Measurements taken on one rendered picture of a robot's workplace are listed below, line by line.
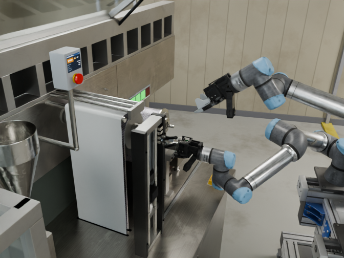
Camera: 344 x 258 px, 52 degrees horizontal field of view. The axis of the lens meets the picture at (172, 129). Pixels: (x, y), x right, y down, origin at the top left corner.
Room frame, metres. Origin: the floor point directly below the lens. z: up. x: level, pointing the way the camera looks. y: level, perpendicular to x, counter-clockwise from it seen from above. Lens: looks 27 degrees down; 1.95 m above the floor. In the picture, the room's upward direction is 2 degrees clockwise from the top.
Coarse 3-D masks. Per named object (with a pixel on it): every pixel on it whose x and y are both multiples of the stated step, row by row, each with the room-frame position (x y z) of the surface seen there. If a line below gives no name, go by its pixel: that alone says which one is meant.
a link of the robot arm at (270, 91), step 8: (272, 80) 1.24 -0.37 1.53; (256, 88) 1.24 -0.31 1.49; (264, 88) 1.22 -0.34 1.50; (272, 88) 1.22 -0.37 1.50; (280, 88) 1.25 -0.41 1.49; (264, 96) 1.22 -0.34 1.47; (272, 96) 1.21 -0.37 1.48; (280, 96) 1.21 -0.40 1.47; (272, 104) 1.20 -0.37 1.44; (280, 104) 1.20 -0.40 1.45
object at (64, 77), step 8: (64, 48) 0.92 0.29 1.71; (72, 48) 0.93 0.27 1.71; (56, 56) 0.88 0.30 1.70; (64, 56) 0.87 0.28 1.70; (72, 56) 0.90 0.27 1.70; (80, 56) 0.93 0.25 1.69; (56, 64) 0.88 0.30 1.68; (64, 64) 0.87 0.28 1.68; (72, 64) 0.89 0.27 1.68; (80, 64) 0.92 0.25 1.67; (56, 72) 0.88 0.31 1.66; (64, 72) 0.87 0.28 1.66; (72, 72) 0.89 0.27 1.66; (80, 72) 0.92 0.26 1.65; (56, 80) 0.88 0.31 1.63; (64, 80) 0.87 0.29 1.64; (72, 80) 0.89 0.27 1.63; (80, 80) 0.89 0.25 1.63; (56, 88) 0.88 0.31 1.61; (64, 88) 0.87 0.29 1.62; (72, 88) 0.88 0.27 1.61
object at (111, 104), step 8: (56, 96) 1.22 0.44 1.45; (64, 96) 1.21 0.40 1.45; (80, 96) 1.22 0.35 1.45; (88, 96) 1.21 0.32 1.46; (96, 96) 1.23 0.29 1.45; (104, 96) 1.22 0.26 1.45; (80, 104) 1.18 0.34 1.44; (88, 104) 1.18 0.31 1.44; (96, 104) 1.15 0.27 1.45; (104, 104) 1.14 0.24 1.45; (112, 104) 1.17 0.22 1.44; (120, 104) 1.15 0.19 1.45; (128, 104) 1.14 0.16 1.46; (136, 104) 1.14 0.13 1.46; (120, 112) 1.12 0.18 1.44; (128, 112) 1.09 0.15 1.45; (136, 112) 1.12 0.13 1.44
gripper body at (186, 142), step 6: (180, 144) 1.41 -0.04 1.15; (186, 144) 1.38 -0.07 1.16; (192, 144) 1.41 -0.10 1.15; (198, 144) 1.38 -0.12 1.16; (180, 150) 1.40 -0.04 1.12; (186, 150) 1.38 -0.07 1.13; (192, 150) 1.39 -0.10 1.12; (198, 150) 1.37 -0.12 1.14; (186, 156) 1.39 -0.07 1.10; (198, 156) 1.36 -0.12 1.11
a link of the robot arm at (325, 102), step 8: (280, 72) 1.40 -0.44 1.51; (280, 80) 1.30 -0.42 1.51; (288, 80) 1.33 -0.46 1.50; (288, 88) 1.31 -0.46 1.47; (296, 88) 1.30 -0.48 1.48; (304, 88) 1.29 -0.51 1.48; (312, 88) 1.29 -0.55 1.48; (288, 96) 1.31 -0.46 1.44; (296, 96) 1.29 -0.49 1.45; (304, 96) 1.28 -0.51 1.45; (312, 96) 1.27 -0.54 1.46; (320, 96) 1.26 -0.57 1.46; (328, 96) 1.26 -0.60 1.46; (336, 96) 1.26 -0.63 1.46; (312, 104) 1.26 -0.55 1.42; (320, 104) 1.25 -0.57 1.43; (328, 104) 1.24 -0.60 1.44; (336, 104) 1.23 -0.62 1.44; (328, 112) 1.24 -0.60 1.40; (336, 112) 1.22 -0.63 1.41
